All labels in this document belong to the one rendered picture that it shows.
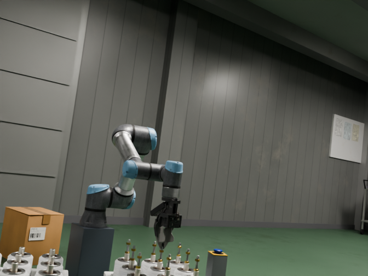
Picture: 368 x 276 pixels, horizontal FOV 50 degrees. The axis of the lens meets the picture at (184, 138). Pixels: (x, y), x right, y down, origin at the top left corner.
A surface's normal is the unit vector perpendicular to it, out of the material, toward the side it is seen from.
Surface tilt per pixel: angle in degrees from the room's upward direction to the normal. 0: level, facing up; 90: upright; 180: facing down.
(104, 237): 90
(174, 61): 90
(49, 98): 90
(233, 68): 90
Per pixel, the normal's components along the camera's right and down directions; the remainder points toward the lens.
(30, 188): 0.60, 0.01
